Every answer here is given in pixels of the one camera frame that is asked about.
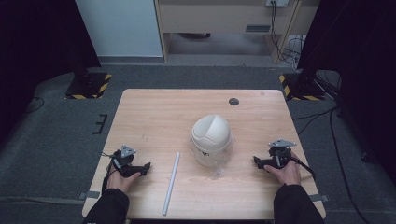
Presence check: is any grey tape strip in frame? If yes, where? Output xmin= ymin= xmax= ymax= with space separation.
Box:
xmin=309 ymin=193 xmax=331 ymax=203
xmin=78 ymin=190 xmax=101 ymax=201

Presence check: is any black curtain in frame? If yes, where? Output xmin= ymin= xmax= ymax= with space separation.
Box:
xmin=0 ymin=0 xmax=103 ymax=139
xmin=296 ymin=0 xmax=396 ymax=186

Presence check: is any black stand base striped tape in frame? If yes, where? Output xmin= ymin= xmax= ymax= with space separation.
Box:
xmin=64 ymin=72 xmax=113 ymax=101
xmin=278 ymin=73 xmax=327 ymax=102

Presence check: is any white panel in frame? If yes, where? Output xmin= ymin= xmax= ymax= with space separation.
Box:
xmin=75 ymin=0 xmax=164 ymax=58

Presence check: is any person's left hand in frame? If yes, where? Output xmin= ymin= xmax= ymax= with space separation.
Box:
xmin=106 ymin=169 xmax=143 ymax=195

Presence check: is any hand-held gripper cable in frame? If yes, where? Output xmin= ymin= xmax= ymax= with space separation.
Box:
xmin=290 ymin=156 xmax=318 ymax=182
xmin=101 ymin=151 xmax=119 ymax=196

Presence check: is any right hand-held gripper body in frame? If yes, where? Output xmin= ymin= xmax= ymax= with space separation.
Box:
xmin=264 ymin=138 xmax=297 ymax=170

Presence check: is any person's right hand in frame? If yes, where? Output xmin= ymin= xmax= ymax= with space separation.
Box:
xmin=263 ymin=151 xmax=303 ymax=187

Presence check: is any black floor cable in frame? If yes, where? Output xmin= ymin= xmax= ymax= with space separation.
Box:
xmin=292 ymin=105 xmax=373 ymax=224
xmin=23 ymin=96 xmax=46 ymax=115

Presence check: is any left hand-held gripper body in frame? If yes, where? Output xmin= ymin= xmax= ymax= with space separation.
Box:
xmin=111 ymin=144 xmax=142 ymax=179

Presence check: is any right hand-held gripper cable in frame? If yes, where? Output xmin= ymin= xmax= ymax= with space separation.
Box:
xmin=290 ymin=156 xmax=318 ymax=182

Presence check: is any long light grey rod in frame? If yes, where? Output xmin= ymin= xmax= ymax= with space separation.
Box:
xmin=162 ymin=151 xmax=181 ymax=217

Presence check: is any white swing-lid trash can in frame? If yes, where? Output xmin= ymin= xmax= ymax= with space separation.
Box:
xmin=190 ymin=114 xmax=233 ymax=153

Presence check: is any bundle of black and white cables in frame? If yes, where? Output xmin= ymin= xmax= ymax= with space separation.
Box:
xmin=269 ymin=1 xmax=307 ymax=73

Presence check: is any grey wall socket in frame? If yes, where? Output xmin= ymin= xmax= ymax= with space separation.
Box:
xmin=264 ymin=0 xmax=290 ymax=8

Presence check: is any left hand-held gripper cable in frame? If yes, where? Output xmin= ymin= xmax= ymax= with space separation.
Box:
xmin=101 ymin=151 xmax=119 ymax=196

